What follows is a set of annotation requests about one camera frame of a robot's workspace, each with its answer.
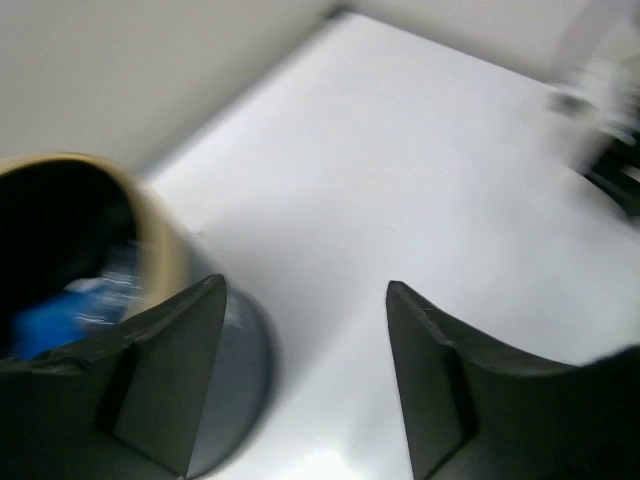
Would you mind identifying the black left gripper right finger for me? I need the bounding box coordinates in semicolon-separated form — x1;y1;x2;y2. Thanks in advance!
386;281;639;479

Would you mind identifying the clear bottle blue label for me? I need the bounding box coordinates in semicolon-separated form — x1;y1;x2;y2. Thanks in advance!
10;241;144;360

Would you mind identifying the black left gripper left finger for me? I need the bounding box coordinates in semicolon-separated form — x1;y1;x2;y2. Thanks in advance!
1;275;227;479

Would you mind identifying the dark blue cylindrical bin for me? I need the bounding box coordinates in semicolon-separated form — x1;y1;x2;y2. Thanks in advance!
1;153;274;479

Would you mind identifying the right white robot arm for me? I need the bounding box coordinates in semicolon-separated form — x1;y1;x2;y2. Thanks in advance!
549;55;639;222

